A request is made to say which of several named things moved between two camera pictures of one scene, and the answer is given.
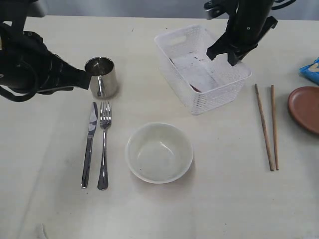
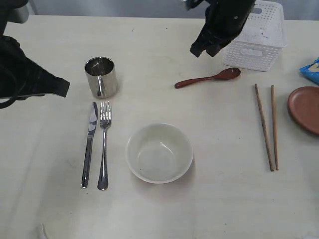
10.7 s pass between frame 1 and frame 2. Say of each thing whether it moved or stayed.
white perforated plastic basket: moved
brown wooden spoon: moved
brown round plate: stayed
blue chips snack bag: stayed
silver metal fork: stayed
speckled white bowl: stayed
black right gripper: moved
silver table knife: stayed
